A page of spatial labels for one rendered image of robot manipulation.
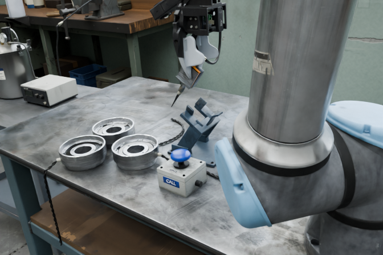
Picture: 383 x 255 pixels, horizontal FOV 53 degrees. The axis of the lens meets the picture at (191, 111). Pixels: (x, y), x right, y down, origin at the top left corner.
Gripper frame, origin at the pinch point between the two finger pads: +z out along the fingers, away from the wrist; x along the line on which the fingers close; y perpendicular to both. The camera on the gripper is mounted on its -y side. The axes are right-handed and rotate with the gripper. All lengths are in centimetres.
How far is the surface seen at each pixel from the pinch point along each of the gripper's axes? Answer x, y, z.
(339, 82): 149, -7, 51
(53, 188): 20, -103, 78
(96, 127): -7.5, -26.0, 16.3
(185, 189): -16.7, 9.0, 17.7
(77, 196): -6, -43, 45
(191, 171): -14.2, 8.9, 15.2
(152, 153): -11.0, -4.0, 16.3
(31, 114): 10, -87, 31
